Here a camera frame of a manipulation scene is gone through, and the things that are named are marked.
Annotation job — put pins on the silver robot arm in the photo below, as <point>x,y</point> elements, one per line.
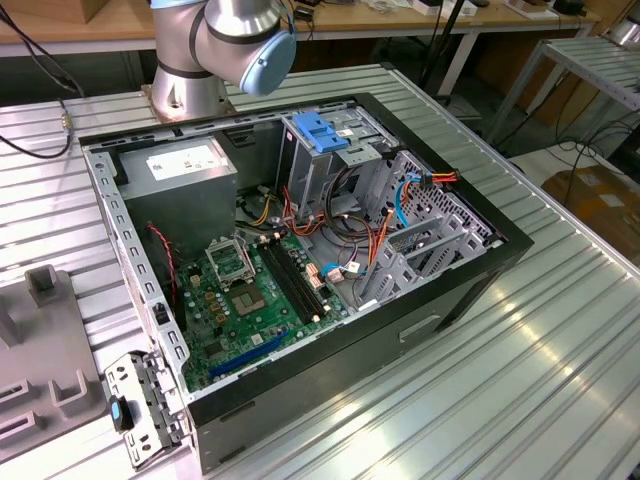
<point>225,30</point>

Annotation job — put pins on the grey metal disk bay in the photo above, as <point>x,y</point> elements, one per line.
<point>400,272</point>

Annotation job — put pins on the black RAM slot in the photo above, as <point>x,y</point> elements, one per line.
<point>302,273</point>
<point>289,281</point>

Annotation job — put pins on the grey optical drive cage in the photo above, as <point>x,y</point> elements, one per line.
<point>310,175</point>

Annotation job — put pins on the CPU socket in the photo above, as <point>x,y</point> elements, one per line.
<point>247,300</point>

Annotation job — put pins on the green motherboard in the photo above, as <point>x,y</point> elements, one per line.
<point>260,325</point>

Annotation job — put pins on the blue plastic bay latch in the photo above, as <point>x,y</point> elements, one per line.
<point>315,127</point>

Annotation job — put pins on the black PC case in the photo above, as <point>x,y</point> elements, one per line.
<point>350,370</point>

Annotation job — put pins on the blue expansion slot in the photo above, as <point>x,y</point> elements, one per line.
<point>250,355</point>

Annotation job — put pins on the grey power supply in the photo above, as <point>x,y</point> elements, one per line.
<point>180,210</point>

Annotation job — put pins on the black latch blue button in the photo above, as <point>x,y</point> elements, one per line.
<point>117,412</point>

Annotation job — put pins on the flat cardboard box white label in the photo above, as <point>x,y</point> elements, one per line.
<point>600,210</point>

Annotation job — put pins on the grey parts rack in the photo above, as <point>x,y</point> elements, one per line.
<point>50,340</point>

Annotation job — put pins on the brown cardboard box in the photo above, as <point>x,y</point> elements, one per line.
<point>115,10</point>

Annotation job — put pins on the slatted metal table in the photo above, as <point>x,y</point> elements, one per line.
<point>600,65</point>

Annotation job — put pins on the wooden desk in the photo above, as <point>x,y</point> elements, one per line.
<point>50,25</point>

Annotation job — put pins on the silver metal cylinder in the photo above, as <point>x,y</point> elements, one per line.
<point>625,32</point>

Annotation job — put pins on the metal slot cover bracket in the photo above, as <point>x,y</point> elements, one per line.
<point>134,367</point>

